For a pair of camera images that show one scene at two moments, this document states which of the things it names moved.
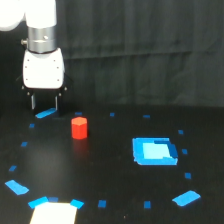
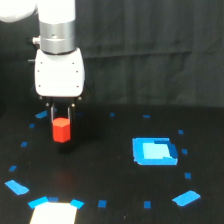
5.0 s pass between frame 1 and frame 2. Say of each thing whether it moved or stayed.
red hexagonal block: moved
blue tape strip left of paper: stayed
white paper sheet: stayed
